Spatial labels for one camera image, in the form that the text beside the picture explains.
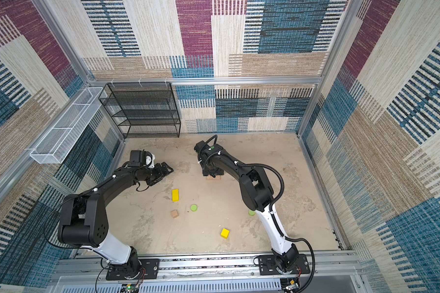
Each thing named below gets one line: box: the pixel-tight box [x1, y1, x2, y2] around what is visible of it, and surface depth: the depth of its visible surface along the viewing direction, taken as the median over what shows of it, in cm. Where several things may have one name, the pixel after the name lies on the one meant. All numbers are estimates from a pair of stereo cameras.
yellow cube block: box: [220, 228, 230, 240], surface depth 81 cm
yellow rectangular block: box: [171, 188, 180, 203], surface depth 96 cm
